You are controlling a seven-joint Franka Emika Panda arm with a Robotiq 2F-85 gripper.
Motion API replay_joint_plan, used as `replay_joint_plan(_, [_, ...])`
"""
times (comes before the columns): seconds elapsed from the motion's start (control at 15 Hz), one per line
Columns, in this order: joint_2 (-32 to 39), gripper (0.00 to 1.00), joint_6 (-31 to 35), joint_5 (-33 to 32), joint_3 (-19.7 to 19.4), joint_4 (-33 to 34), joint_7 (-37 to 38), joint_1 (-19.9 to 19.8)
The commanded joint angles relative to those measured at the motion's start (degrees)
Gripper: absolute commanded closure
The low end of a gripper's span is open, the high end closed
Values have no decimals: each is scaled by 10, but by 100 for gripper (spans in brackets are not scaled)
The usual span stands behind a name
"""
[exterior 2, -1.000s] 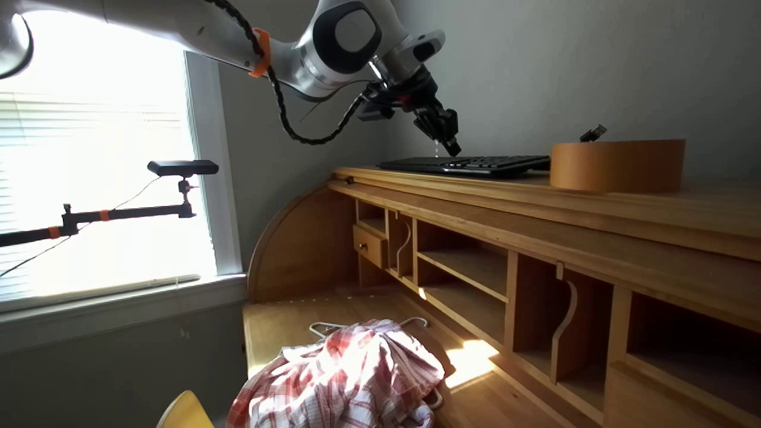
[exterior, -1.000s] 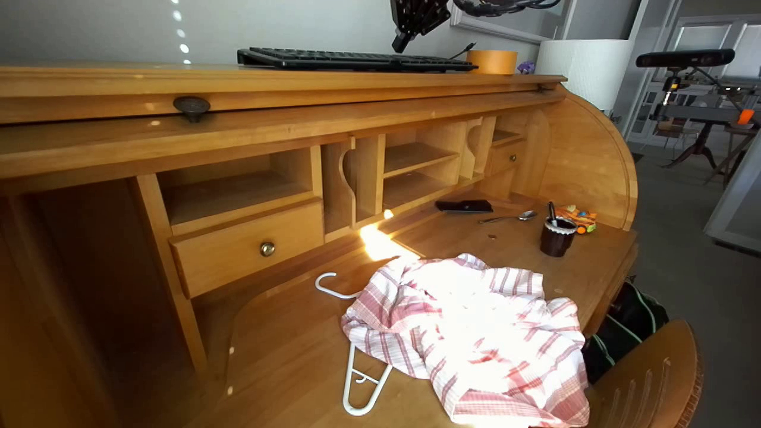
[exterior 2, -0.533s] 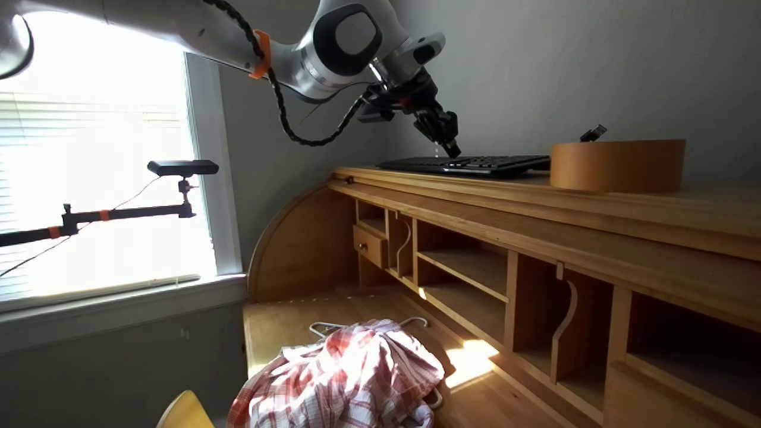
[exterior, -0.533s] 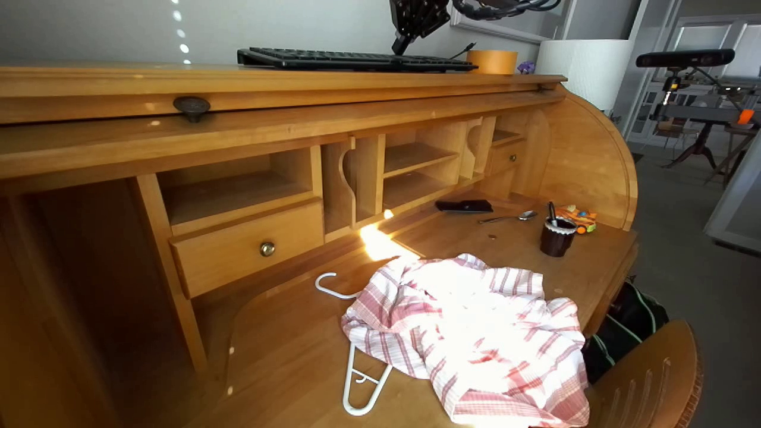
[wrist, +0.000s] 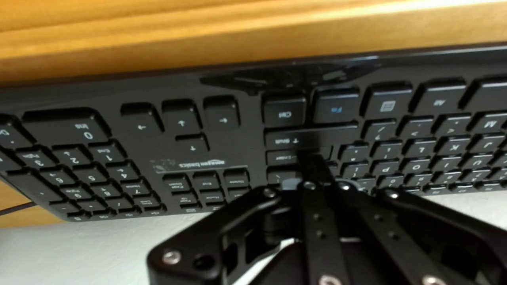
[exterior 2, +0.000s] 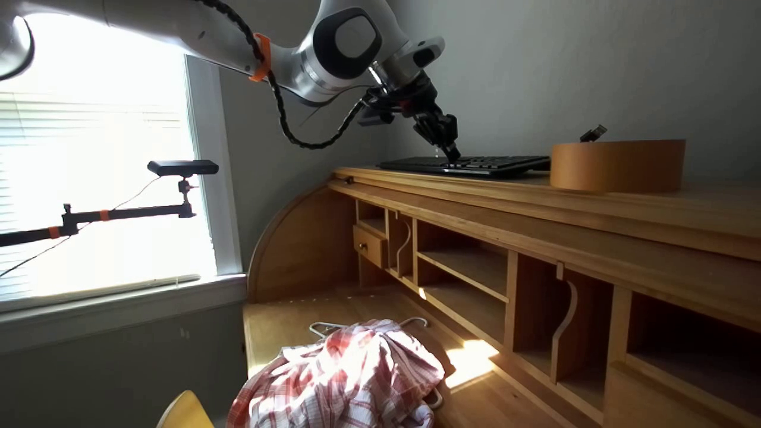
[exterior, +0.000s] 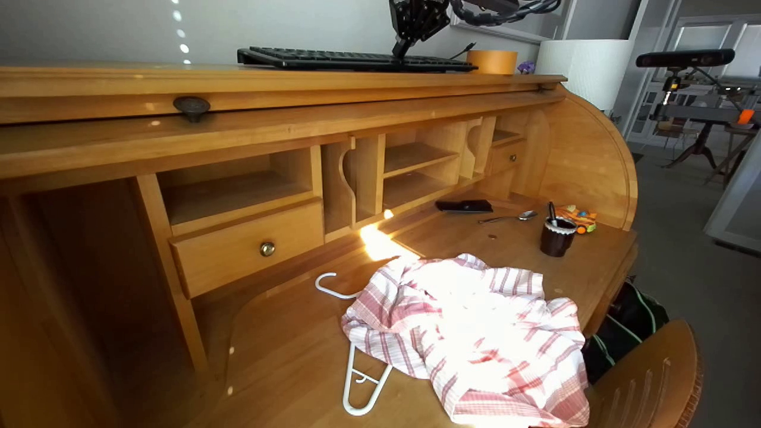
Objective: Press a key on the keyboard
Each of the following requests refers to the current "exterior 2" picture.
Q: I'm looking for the red white checked cloth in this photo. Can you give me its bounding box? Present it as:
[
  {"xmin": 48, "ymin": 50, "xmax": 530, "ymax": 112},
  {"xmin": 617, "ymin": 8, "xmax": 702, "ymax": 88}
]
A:
[{"xmin": 225, "ymin": 315, "xmax": 447, "ymax": 428}]

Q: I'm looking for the small black object on box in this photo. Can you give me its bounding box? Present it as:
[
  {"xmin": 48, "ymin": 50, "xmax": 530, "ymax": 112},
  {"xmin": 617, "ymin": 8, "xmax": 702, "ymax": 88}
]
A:
[{"xmin": 578, "ymin": 121, "xmax": 611, "ymax": 144}]

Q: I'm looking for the black camera on stand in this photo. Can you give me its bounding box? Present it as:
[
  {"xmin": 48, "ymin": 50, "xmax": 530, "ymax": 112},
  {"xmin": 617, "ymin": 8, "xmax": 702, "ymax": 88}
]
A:
[{"xmin": 145, "ymin": 156, "xmax": 220, "ymax": 177}]

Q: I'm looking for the black computer keyboard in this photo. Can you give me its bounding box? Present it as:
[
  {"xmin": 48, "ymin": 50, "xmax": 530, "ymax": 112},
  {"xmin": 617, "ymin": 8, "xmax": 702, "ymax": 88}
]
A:
[{"xmin": 375, "ymin": 151, "xmax": 552, "ymax": 180}]

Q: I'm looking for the round wooden box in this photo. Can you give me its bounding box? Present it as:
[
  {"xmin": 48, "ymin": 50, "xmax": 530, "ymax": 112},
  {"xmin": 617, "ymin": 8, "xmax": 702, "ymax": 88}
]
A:
[{"xmin": 546, "ymin": 137, "xmax": 688, "ymax": 194}]

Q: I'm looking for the small wooden desk drawer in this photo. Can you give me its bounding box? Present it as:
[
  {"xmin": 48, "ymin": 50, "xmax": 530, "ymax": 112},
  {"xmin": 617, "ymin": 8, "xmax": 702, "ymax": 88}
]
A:
[{"xmin": 348, "ymin": 220, "xmax": 389, "ymax": 270}]

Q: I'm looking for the yellow round plate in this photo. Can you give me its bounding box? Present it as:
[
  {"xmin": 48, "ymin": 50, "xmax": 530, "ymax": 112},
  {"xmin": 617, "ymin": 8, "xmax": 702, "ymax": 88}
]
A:
[{"xmin": 155, "ymin": 387, "xmax": 215, "ymax": 428}]

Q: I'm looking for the wooden roll-top desk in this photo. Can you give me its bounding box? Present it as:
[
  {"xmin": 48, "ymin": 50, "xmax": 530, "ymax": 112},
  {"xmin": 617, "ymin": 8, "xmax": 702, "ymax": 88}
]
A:
[{"xmin": 240, "ymin": 163, "xmax": 761, "ymax": 428}]

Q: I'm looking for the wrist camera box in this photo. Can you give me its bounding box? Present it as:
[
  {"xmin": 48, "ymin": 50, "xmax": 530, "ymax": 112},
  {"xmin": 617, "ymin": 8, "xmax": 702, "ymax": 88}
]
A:
[{"xmin": 353, "ymin": 94, "xmax": 394, "ymax": 130}]

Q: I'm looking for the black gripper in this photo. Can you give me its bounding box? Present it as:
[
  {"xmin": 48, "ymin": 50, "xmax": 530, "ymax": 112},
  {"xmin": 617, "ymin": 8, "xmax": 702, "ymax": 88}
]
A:
[{"xmin": 360, "ymin": 70, "xmax": 463, "ymax": 167}]

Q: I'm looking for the black camera boom stand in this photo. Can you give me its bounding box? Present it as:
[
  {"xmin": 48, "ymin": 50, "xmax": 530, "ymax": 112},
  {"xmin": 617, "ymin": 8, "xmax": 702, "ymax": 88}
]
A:
[{"xmin": 0, "ymin": 176, "xmax": 197, "ymax": 250}]

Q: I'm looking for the white window blind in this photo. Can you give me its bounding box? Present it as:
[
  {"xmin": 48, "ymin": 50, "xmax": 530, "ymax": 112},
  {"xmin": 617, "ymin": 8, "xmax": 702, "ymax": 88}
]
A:
[{"xmin": 0, "ymin": 14, "xmax": 208, "ymax": 297}]

